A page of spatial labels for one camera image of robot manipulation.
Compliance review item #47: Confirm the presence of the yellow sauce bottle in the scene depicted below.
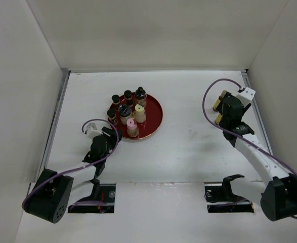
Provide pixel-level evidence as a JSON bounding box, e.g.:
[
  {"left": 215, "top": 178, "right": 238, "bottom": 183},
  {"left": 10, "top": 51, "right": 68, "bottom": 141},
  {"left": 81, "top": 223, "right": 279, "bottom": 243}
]
[
  {"left": 215, "top": 113, "right": 222, "bottom": 125},
  {"left": 213, "top": 90, "right": 231, "bottom": 112}
]

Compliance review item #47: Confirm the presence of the small black-cap spice bottle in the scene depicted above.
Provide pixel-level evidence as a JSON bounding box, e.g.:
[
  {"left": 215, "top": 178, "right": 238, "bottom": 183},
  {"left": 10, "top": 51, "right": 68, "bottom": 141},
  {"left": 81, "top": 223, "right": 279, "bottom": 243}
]
[
  {"left": 107, "top": 109, "right": 118, "bottom": 126},
  {"left": 124, "top": 90, "right": 133, "bottom": 107},
  {"left": 111, "top": 94, "right": 121, "bottom": 111}
]

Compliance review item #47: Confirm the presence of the pink-cap spice jar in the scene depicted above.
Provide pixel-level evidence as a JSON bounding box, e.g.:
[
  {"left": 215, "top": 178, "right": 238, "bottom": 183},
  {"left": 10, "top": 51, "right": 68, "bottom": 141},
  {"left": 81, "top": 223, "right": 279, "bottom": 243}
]
[{"left": 126, "top": 118, "right": 139, "bottom": 138}]

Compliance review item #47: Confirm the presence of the black-knob spice jar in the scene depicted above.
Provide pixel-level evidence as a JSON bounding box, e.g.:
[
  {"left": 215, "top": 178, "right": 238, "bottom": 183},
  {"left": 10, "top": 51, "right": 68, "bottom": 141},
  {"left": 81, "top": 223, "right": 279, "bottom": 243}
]
[
  {"left": 118, "top": 104, "right": 132, "bottom": 125},
  {"left": 135, "top": 87, "right": 147, "bottom": 107}
]

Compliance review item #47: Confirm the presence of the yellow-cap spice jar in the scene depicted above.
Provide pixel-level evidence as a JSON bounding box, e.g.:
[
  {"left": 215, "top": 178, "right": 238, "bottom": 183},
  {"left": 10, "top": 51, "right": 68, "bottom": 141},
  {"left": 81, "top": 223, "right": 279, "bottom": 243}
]
[{"left": 135, "top": 104, "right": 146, "bottom": 123}]

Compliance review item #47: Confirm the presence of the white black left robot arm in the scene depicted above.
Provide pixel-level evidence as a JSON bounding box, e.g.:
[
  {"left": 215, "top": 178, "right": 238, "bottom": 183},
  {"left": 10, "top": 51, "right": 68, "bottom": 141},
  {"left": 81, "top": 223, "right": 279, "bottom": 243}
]
[{"left": 22, "top": 126, "right": 122, "bottom": 223}]

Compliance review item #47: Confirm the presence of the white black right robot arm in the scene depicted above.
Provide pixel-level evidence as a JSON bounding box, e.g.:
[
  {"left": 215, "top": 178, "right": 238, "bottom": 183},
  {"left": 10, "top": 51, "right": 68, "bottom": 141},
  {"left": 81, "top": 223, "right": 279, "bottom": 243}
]
[{"left": 214, "top": 90, "right": 297, "bottom": 221}]

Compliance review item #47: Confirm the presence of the red round tray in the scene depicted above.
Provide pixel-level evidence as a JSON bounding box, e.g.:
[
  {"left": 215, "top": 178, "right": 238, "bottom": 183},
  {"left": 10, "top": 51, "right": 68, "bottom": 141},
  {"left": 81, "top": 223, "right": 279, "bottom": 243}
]
[{"left": 107, "top": 92, "right": 163, "bottom": 140}]

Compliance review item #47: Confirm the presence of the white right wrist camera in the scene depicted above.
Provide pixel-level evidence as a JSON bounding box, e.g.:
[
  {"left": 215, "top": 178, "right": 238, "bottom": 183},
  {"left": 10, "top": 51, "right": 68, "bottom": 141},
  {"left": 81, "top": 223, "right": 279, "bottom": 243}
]
[{"left": 235, "top": 87, "right": 256, "bottom": 106}]

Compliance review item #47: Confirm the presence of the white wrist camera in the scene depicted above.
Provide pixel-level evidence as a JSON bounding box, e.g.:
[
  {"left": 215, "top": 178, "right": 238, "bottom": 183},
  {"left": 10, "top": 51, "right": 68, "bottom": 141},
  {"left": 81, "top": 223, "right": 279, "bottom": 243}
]
[
  {"left": 235, "top": 87, "right": 256, "bottom": 106},
  {"left": 84, "top": 123, "right": 101, "bottom": 139}
]

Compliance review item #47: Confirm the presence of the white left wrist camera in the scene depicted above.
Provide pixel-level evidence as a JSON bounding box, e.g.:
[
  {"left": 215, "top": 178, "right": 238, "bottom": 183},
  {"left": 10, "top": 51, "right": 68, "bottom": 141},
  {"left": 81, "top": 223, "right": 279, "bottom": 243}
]
[{"left": 84, "top": 123, "right": 101, "bottom": 139}]

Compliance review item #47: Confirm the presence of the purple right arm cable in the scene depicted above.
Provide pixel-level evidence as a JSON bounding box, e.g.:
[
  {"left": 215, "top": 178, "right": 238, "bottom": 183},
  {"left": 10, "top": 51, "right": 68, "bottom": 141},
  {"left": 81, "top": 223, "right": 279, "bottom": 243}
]
[{"left": 202, "top": 78, "right": 297, "bottom": 220}]

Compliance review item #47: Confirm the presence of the right metal table rail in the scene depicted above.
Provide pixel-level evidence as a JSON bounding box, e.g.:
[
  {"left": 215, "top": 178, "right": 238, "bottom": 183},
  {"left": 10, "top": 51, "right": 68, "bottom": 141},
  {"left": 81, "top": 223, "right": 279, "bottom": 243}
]
[{"left": 241, "top": 70, "right": 272, "bottom": 154}]

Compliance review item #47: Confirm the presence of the metal table rail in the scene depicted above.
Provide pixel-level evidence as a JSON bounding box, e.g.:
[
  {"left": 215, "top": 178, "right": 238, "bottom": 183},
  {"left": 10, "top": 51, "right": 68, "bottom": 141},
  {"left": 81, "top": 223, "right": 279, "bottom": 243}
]
[
  {"left": 33, "top": 68, "right": 70, "bottom": 182},
  {"left": 241, "top": 70, "right": 272, "bottom": 154}
]

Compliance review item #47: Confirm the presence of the left metal table rail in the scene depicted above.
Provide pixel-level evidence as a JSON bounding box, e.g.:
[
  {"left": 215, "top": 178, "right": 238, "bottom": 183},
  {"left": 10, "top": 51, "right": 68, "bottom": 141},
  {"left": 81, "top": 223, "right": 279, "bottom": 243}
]
[{"left": 33, "top": 68, "right": 70, "bottom": 182}]

